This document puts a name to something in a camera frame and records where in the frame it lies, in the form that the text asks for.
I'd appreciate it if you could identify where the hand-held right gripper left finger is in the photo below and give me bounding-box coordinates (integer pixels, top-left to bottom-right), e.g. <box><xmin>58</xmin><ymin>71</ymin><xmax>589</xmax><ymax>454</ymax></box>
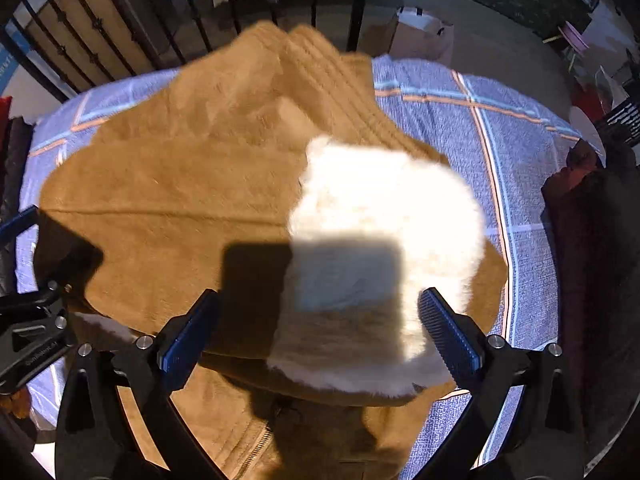
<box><xmin>54</xmin><ymin>288</ymin><xmax>226</xmax><ymax>480</ymax></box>

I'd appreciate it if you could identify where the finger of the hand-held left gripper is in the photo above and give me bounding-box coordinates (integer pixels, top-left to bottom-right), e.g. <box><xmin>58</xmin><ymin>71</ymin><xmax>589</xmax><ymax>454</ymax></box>
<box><xmin>0</xmin><ymin>205</ymin><xmax>40</xmax><ymax>243</ymax></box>
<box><xmin>30</xmin><ymin>210</ymin><xmax>105</xmax><ymax>306</ymax></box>

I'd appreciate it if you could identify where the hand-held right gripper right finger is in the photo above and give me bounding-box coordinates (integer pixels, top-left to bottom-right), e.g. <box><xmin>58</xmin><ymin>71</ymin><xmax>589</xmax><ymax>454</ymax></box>
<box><xmin>417</xmin><ymin>287</ymin><xmax>587</xmax><ymax>480</ymax></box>

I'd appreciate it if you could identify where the brown suede fur-lined jacket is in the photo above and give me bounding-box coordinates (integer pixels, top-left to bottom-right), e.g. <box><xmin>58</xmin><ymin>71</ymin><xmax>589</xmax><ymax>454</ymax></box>
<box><xmin>39</xmin><ymin>21</ymin><xmax>510</xmax><ymax>480</ymax></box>

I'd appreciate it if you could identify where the orange cloth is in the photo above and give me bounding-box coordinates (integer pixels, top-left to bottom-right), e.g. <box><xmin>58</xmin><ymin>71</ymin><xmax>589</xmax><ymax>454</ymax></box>
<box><xmin>0</xmin><ymin>387</ymin><xmax>33</xmax><ymax>418</ymax></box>

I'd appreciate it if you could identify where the black cloth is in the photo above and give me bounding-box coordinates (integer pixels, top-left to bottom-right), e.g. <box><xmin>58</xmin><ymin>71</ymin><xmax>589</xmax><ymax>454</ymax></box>
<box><xmin>0</xmin><ymin>115</ymin><xmax>36</xmax><ymax>216</ymax></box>

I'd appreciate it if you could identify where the dark cloth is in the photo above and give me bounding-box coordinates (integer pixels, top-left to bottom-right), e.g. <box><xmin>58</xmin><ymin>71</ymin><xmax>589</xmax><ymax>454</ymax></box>
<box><xmin>541</xmin><ymin>139</ymin><xmax>640</xmax><ymax>466</ymax></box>

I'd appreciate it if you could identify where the blue plaid bed sheet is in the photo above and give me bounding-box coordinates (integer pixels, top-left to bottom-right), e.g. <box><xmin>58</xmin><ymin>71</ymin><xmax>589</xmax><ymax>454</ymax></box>
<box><xmin>15</xmin><ymin>55</ymin><xmax>596</xmax><ymax>480</ymax></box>

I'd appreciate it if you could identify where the white round table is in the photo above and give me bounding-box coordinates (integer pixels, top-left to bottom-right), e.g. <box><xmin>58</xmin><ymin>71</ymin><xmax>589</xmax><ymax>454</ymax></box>
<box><xmin>570</xmin><ymin>105</ymin><xmax>606</xmax><ymax>166</ymax></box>

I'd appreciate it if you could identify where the black chair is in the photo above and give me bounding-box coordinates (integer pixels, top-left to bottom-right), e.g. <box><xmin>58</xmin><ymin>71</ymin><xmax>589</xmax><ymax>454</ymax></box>
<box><xmin>595</xmin><ymin>95</ymin><xmax>640</xmax><ymax>146</ymax></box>

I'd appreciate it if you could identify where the brown paper bag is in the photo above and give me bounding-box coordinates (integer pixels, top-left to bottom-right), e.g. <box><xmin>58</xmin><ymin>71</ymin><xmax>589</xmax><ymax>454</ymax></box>
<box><xmin>377</xmin><ymin>7</ymin><xmax>456</xmax><ymax>63</ymax></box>

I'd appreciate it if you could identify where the pink stool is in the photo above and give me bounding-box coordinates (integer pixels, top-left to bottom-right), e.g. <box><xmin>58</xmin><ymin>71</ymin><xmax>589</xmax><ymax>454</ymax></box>
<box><xmin>557</xmin><ymin>22</ymin><xmax>591</xmax><ymax>68</ymax></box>

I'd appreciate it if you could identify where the black iron bed railing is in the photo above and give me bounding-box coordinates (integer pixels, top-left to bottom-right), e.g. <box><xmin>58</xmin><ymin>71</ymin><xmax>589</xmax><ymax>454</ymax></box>
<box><xmin>0</xmin><ymin>0</ymin><xmax>376</xmax><ymax>106</ymax></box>

